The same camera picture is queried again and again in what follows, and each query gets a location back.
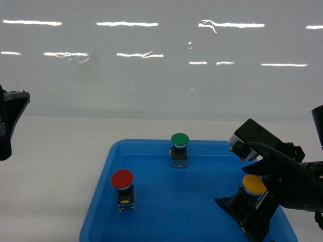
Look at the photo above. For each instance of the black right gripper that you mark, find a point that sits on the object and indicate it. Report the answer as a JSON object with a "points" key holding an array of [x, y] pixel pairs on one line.
{"points": [[294, 183]]}

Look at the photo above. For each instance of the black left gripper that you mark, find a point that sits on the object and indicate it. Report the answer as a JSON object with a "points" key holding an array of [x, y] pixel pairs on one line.
{"points": [[13, 104]]}

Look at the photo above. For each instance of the yellow mushroom push button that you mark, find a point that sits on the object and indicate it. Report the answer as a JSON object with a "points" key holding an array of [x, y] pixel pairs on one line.
{"points": [[252, 188]]}

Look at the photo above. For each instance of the red mushroom push button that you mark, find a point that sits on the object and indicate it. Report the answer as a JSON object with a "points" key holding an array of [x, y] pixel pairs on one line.
{"points": [[122, 181]]}

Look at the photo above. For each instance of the white glossy whiteboard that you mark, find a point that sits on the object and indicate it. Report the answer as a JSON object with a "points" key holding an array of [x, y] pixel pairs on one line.
{"points": [[208, 60]]}

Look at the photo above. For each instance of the blue plastic tray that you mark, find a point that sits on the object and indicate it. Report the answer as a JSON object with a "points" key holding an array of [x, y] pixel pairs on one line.
{"points": [[171, 204]]}

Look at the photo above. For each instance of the green mushroom push button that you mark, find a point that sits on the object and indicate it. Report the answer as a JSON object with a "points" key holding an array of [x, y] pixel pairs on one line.
{"points": [[178, 152]]}

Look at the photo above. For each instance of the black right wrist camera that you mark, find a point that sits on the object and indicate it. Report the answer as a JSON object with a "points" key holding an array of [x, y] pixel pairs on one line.
{"points": [[251, 132]]}

